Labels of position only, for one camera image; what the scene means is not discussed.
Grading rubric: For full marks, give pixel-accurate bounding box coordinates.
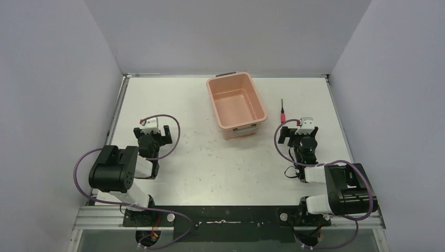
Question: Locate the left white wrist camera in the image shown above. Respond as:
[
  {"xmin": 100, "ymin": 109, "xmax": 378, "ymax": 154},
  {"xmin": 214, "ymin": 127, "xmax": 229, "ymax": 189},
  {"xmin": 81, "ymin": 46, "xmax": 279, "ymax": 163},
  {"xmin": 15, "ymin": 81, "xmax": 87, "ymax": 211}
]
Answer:
[{"xmin": 140, "ymin": 117, "xmax": 160, "ymax": 134}]

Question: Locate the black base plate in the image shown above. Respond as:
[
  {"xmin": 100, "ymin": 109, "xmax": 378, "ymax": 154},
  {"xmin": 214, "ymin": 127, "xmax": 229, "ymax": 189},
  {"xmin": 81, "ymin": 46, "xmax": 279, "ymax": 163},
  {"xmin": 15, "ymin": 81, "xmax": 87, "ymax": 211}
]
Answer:
[{"xmin": 122, "ymin": 205, "xmax": 331, "ymax": 246}]

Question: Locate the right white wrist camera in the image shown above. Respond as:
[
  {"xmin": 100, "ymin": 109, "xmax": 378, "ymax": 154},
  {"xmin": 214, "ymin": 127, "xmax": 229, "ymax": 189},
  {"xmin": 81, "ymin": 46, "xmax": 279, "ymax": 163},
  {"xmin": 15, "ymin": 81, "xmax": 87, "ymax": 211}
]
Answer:
[{"xmin": 295, "ymin": 117, "xmax": 315, "ymax": 135}]

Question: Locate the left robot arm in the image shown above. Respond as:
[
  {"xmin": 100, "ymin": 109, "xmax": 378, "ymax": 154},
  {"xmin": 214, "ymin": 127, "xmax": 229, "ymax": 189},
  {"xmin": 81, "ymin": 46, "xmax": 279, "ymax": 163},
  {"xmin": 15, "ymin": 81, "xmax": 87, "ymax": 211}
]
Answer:
[{"xmin": 89, "ymin": 125, "xmax": 173, "ymax": 226}]

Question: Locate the pink plastic bin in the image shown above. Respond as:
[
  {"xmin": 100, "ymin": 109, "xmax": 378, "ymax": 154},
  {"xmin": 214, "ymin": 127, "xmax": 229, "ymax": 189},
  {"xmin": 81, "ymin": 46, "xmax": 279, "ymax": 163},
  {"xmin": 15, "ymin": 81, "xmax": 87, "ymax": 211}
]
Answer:
[{"xmin": 206, "ymin": 72, "xmax": 268, "ymax": 140}]

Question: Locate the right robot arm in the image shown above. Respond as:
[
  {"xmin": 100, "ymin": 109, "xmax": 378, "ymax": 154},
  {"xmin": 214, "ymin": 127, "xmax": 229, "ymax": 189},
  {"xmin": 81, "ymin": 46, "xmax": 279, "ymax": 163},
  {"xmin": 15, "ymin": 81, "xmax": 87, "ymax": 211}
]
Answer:
[{"xmin": 274, "ymin": 125, "xmax": 378, "ymax": 225}]

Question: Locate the red black screwdriver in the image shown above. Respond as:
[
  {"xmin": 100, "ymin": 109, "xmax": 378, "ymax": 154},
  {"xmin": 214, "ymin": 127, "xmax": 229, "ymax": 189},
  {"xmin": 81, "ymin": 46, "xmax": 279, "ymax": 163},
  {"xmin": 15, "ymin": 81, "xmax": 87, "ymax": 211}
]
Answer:
[{"xmin": 280, "ymin": 99, "xmax": 286, "ymax": 123}]

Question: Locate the aluminium rail frame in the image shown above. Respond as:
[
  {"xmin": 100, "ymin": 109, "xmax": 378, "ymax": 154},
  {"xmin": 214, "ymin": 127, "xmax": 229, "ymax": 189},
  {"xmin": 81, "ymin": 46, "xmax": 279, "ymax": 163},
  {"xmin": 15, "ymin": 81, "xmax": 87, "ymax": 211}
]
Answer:
[{"xmin": 73, "ymin": 206, "xmax": 386, "ymax": 230}]

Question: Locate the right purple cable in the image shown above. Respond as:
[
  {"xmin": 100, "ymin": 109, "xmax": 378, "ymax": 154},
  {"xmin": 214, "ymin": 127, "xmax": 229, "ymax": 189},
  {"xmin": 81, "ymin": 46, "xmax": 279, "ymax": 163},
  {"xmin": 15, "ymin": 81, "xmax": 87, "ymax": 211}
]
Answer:
[{"xmin": 273, "ymin": 119, "xmax": 379, "ymax": 250}]

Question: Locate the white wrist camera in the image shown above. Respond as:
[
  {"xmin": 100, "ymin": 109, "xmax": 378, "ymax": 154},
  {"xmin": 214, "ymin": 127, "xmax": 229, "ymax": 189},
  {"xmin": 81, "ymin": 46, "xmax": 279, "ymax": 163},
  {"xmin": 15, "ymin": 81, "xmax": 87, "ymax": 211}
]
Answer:
[
  {"xmin": 295, "ymin": 117, "xmax": 315, "ymax": 135},
  {"xmin": 140, "ymin": 117, "xmax": 160, "ymax": 134}
]

